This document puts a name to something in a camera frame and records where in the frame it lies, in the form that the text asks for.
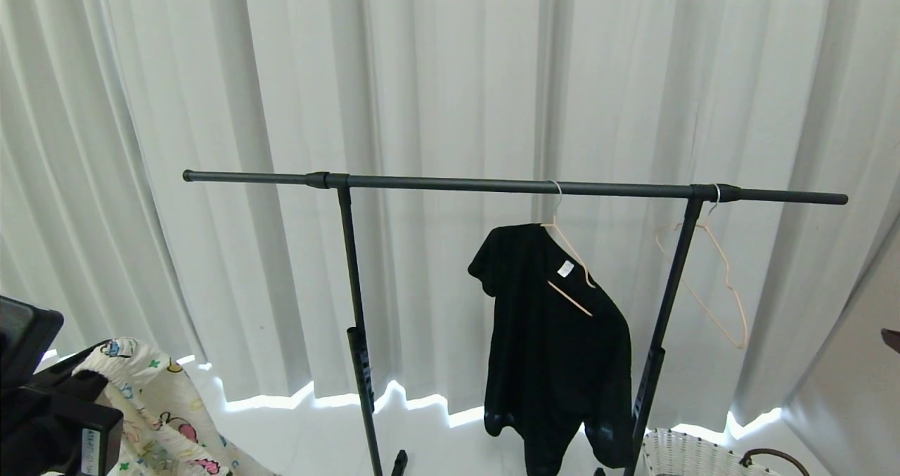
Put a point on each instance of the cream printed garment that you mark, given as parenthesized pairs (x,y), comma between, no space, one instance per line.
(155,406)

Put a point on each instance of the white curtain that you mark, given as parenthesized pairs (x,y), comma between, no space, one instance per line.
(422,75)

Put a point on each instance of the black short-sleeved shirt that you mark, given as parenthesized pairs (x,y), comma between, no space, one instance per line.
(555,377)

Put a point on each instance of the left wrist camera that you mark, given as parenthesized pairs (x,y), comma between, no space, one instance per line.
(24,335)

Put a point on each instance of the pink clothes hanger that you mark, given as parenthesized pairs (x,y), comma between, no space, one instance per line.
(571,299)
(742,339)

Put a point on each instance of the black clothes rack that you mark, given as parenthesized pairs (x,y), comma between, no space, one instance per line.
(457,185)

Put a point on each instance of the white laundry basket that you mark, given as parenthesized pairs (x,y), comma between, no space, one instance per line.
(689,455)

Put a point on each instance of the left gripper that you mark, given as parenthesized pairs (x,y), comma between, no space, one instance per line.
(63,441)

